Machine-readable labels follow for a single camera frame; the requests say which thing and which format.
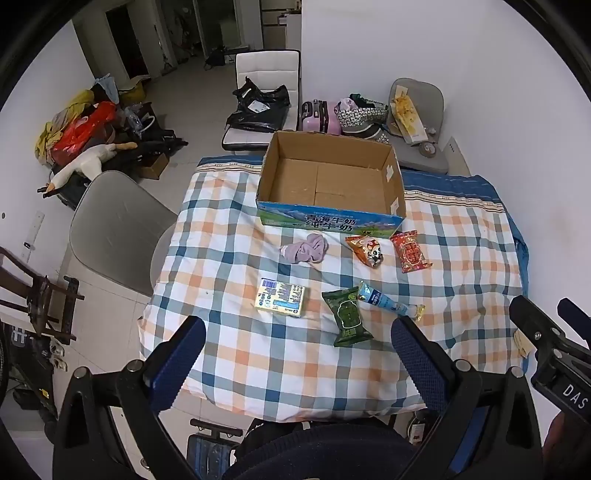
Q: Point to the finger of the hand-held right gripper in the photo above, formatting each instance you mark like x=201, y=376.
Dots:
x=535, y=323
x=577, y=321

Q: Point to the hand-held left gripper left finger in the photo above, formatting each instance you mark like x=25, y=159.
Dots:
x=180, y=360

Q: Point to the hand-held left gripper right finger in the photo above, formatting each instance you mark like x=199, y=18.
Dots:
x=418, y=360

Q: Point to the blue tube snack packet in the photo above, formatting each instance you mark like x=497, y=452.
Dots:
x=381, y=300

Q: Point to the green snack packet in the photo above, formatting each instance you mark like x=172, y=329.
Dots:
x=347, y=318

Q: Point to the red snack packet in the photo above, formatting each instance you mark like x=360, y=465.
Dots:
x=411, y=251

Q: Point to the tissue pack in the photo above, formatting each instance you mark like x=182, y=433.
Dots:
x=280, y=297

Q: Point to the orange panda snack packet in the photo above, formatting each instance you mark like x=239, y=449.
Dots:
x=367, y=249

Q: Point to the purple socks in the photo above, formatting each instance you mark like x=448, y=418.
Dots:
x=307, y=249

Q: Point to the small gold candy wrapper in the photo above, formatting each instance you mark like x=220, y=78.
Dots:
x=419, y=312

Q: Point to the plaid blanket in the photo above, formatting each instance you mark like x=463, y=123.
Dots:
x=286, y=355

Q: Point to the person's dark clothing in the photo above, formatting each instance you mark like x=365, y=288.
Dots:
x=318, y=454

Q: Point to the grey plastic chair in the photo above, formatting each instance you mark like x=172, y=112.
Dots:
x=115, y=221

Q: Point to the dark wooden chair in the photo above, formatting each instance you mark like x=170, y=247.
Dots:
x=32, y=295

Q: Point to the white power strip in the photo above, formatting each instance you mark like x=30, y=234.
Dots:
x=32, y=235

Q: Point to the small brown cardboard box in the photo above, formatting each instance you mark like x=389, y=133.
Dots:
x=154, y=166

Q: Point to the tape roll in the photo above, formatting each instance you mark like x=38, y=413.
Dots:
x=427, y=150

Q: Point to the white goose plush toy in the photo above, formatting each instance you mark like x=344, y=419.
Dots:
x=92, y=159

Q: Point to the pile of black bags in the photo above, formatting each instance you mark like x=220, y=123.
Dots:
x=152, y=141

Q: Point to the dark patterned bag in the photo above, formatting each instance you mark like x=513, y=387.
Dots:
x=369, y=131

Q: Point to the yellow snack bag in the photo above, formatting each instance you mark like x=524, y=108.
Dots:
x=406, y=113

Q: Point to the red plastic bag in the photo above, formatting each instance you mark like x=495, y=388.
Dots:
x=87, y=127

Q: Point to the grey padded chair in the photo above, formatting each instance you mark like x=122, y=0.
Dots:
x=425, y=97

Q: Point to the white patterned tote bag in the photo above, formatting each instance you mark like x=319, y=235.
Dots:
x=358, y=110

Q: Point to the yellow cloth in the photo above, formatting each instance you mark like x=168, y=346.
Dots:
x=55, y=131

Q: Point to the pink suitcase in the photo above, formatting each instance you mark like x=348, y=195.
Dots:
x=318, y=117

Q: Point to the black plastic bag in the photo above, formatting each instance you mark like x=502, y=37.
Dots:
x=258, y=108

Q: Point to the yellow bin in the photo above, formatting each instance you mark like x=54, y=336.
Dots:
x=136, y=92

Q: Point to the light blue cloth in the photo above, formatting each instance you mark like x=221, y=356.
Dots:
x=108, y=87

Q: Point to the black floor bag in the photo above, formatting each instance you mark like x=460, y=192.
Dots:
x=216, y=57

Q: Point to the white leather chair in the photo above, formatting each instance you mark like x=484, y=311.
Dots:
x=265, y=64

